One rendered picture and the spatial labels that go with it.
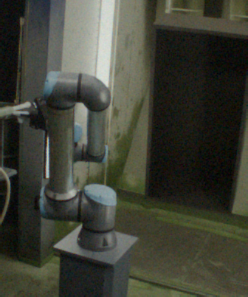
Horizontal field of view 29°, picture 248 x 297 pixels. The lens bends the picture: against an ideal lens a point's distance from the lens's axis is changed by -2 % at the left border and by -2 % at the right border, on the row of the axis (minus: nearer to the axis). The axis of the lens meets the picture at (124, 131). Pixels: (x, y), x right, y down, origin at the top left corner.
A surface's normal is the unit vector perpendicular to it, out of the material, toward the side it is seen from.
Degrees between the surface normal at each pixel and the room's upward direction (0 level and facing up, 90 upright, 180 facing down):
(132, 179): 57
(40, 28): 90
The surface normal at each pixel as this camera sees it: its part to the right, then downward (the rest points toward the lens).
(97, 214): 0.00, 0.25
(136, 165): -0.28, -0.36
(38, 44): -0.38, 0.20
